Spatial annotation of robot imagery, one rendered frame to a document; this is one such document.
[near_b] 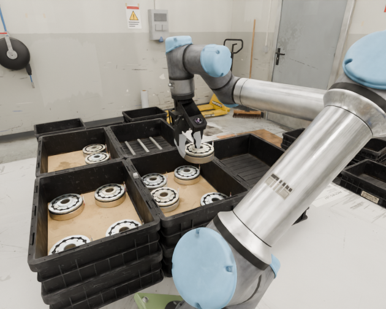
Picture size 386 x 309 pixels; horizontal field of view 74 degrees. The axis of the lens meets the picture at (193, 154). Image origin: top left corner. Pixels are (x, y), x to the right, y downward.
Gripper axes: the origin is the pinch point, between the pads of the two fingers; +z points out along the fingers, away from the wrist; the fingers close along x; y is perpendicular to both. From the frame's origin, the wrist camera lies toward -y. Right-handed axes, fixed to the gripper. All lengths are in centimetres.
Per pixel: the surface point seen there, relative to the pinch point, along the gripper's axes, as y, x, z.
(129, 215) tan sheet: -0.9, 23.9, 15.2
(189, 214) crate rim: -19.7, 10.8, 6.4
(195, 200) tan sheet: -3.3, 1.3, 16.9
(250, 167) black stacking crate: 7.1, -31.3, 19.7
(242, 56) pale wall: 315, -259, 27
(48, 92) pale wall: 332, 54, 37
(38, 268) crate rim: -20, 46, 5
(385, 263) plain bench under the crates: -45, -44, 34
